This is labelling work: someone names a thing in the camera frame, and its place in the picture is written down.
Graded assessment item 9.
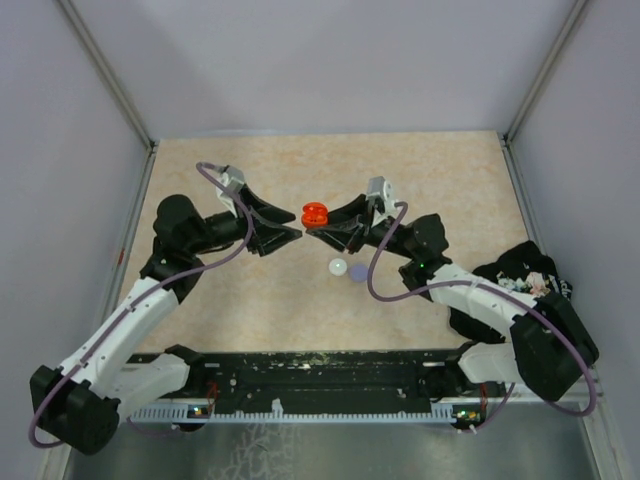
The black floral cloth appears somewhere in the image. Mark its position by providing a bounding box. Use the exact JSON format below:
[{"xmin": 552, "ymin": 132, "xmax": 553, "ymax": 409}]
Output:
[{"xmin": 449, "ymin": 240, "xmax": 573, "ymax": 344}]

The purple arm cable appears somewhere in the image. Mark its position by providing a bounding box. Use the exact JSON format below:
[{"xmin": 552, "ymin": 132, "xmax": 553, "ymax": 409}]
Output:
[
  {"xmin": 367, "ymin": 202, "xmax": 599, "ymax": 434},
  {"xmin": 27, "ymin": 160, "xmax": 257, "ymax": 449}
]

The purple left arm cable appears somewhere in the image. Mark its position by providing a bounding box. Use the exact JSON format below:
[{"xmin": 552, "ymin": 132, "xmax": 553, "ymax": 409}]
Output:
[{"xmin": 27, "ymin": 160, "xmax": 257, "ymax": 449}]

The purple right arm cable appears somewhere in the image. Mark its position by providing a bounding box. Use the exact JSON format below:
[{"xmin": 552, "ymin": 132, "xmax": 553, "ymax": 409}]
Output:
[{"xmin": 367, "ymin": 202, "xmax": 599, "ymax": 434}]

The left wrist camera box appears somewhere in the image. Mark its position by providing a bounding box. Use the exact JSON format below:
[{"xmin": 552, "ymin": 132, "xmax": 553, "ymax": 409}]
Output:
[{"xmin": 215, "ymin": 165, "xmax": 245, "ymax": 217}]

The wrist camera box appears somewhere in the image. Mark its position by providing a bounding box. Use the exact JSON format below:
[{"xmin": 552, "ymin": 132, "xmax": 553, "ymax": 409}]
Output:
[
  {"xmin": 215, "ymin": 165, "xmax": 245, "ymax": 217},
  {"xmin": 365, "ymin": 176, "xmax": 397, "ymax": 227}
]

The orange round charging case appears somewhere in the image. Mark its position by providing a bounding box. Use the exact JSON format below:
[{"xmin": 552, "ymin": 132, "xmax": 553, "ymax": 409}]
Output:
[{"xmin": 301, "ymin": 202, "xmax": 329, "ymax": 229}]

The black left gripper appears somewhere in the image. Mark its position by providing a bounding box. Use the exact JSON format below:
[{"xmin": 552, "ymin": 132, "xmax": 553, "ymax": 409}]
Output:
[{"xmin": 187, "ymin": 184, "xmax": 302, "ymax": 256}]

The purple round charging case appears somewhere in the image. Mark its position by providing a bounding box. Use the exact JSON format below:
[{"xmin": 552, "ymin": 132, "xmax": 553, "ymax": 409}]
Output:
[{"xmin": 348, "ymin": 263, "xmax": 369, "ymax": 283}]

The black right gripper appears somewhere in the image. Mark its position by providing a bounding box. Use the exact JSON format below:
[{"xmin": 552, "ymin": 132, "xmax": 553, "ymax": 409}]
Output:
[{"xmin": 308, "ymin": 194, "xmax": 418, "ymax": 260}]

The aluminium frame post left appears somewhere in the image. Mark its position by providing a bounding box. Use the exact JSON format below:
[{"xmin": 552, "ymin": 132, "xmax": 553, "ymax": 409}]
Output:
[{"xmin": 54, "ymin": 0, "xmax": 156, "ymax": 152}]

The aluminium frame post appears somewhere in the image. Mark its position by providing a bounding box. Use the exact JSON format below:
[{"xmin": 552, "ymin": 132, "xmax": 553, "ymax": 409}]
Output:
[
  {"xmin": 54, "ymin": 0, "xmax": 156, "ymax": 152},
  {"xmin": 502, "ymin": 0, "xmax": 592, "ymax": 147}
]

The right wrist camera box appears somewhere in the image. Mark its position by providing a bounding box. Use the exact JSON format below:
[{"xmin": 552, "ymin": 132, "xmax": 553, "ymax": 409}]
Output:
[{"xmin": 365, "ymin": 176, "xmax": 397, "ymax": 227}]

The white round charging case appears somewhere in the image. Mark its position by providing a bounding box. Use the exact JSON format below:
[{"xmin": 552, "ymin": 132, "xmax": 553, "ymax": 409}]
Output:
[{"xmin": 328, "ymin": 258, "xmax": 349, "ymax": 277}]

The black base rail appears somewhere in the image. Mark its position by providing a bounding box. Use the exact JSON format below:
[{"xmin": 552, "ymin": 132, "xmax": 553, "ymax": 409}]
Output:
[{"xmin": 149, "ymin": 349, "xmax": 506, "ymax": 415}]

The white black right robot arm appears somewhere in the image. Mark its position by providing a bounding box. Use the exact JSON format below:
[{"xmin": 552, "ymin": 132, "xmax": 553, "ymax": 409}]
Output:
[{"xmin": 302, "ymin": 195, "xmax": 599, "ymax": 402}]

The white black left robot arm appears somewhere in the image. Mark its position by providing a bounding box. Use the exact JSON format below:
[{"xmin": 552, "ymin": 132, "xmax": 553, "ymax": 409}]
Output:
[{"xmin": 28, "ymin": 184, "xmax": 302, "ymax": 455}]

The aluminium frame post right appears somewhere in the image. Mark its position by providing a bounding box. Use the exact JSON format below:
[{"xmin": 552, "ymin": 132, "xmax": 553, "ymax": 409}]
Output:
[{"xmin": 502, "ymin": 0, "xmax": 592, "ymax": 147}]

